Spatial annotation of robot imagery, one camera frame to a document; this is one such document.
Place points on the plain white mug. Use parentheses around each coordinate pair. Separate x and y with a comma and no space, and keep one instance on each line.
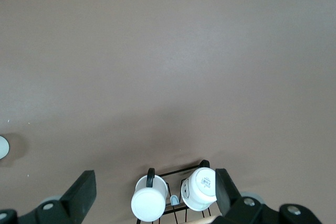
(148,203)

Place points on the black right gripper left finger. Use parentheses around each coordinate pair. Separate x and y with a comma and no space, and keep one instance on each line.
(78,195)

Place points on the white mug with face print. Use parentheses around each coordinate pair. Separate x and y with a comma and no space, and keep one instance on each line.
(202,190)

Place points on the beige mug with grey inside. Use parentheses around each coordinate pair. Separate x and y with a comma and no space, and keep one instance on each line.
(3,147)

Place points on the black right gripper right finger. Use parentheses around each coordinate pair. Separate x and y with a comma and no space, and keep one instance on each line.
(228,197)

